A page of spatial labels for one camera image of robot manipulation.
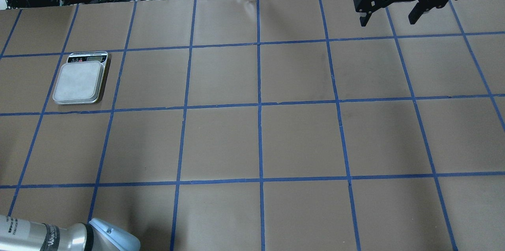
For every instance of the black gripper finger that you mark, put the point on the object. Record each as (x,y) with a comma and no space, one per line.
(417,12)
(365,14)

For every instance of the brown grid paper mat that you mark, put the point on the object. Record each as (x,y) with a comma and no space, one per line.
(275,125)

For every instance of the digital kitchen scale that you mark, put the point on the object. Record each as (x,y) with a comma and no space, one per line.
(80,79)

